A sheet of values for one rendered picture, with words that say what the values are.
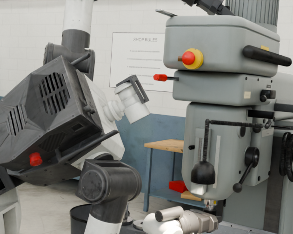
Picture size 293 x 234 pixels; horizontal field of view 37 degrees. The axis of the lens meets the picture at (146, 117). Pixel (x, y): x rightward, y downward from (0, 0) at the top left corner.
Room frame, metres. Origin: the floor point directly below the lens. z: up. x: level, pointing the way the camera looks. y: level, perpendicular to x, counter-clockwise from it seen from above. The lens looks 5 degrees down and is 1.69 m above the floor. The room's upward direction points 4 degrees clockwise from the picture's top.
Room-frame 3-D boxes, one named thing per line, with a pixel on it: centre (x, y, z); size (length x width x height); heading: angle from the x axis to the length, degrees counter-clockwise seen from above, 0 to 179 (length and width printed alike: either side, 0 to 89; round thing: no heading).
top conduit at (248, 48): (1.45, -0.38, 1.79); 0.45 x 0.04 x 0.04; 149
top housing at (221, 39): (1.51, -0.25, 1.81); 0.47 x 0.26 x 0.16; 149
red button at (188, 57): (1.28, -0.11, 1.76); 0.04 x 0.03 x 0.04; 59
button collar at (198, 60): (1.30, -0.12, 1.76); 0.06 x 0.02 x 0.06; 59
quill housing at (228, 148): (1.50, -0.24, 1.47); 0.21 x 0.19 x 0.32; 59
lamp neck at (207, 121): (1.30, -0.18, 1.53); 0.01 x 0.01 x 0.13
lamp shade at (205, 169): (1.30, -0.18, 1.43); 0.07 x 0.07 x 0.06
